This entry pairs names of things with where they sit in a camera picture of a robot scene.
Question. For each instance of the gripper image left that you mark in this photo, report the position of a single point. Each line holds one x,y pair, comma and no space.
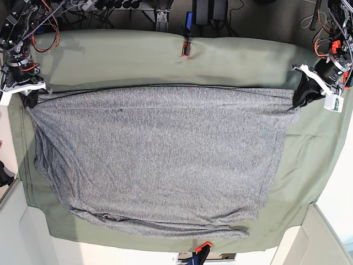
24,77

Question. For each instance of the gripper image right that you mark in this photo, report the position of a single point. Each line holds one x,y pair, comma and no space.
325,78

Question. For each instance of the grey heathered T-shirt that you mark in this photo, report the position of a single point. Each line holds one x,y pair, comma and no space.
164,161

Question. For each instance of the black object left edge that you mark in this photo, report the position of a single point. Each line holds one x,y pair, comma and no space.
5,179

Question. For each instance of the white power strip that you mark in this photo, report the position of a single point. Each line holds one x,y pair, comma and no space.
92,6

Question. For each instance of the black power adapter right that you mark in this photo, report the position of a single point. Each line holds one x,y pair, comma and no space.
219,10

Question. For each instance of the black power adapter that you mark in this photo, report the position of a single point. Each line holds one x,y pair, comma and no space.
219,10
201,11

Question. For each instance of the orange black clamp top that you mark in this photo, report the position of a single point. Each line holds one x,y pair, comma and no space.
187,35

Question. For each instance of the orange black clamp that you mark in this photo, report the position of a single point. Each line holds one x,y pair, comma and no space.
187,35
200,254

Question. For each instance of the black power adapter left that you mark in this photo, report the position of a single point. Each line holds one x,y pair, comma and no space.
201,11

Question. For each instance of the orange black clamp bottom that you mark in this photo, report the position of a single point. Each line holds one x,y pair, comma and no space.
200,254

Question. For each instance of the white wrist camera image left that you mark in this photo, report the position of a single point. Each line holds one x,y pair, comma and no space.
5,98

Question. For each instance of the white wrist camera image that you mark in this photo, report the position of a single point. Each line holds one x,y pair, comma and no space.
5,98
334,103

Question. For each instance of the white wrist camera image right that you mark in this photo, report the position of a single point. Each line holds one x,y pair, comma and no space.
334,103

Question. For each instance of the metal table bracket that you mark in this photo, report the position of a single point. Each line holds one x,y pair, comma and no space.
162,20

